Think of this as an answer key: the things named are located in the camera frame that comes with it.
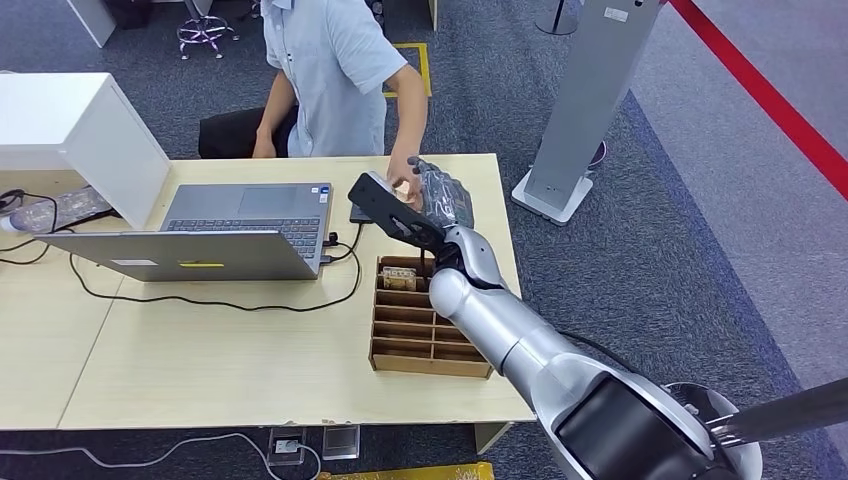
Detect long black laptop cable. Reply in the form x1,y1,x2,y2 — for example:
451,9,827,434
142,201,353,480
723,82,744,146
68,221,366,315

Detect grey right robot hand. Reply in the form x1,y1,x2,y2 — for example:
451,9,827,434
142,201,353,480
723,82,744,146
407,156,476,232

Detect closed floor socket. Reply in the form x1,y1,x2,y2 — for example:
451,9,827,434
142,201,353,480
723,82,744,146
321,424,363,462

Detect floor socket with plug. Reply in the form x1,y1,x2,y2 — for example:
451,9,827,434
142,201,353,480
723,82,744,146
267,427,308,469

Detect grey standing kiosk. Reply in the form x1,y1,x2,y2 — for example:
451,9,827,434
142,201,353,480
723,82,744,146
510,0,664,229

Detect person's left hand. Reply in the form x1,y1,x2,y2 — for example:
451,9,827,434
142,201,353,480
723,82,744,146
386,152,425,215

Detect pale wooden desk leg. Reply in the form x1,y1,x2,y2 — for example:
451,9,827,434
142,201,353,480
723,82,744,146
472,421,515,456

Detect blurred grey metal bar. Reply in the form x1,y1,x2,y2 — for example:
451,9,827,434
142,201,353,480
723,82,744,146
705,377,848,447

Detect patterned card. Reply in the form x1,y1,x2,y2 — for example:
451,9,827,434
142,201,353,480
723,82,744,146
381,265,419,293

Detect round black pole base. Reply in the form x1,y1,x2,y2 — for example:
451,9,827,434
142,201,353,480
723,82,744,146
534,0,582,37

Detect grey open laptop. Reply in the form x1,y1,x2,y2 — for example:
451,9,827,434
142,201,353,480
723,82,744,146
34,182,335,284

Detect person's right hand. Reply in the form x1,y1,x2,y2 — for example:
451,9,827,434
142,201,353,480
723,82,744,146
250,128,279,160

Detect white floor cable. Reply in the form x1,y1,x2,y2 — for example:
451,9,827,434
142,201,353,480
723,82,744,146
0,431,323,480

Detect person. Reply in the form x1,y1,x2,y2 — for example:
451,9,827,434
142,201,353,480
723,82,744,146
251,0,431,215

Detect black chair seat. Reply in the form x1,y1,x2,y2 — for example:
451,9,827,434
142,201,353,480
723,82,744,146
197,104,299,161

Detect chrome chair base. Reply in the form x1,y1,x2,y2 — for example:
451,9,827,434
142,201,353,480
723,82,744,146
174,11,242,62

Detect white desk box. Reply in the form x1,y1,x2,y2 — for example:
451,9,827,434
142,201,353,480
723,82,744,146
0,71,172,232

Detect looped black cable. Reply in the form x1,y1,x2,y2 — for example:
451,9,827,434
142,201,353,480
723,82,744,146
0,188,62,268

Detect wooden card organizer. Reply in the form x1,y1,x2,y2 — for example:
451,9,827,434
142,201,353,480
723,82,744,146
368,254,496,381

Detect white cabinet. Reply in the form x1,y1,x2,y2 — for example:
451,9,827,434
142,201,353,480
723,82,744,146
64,0,120,50

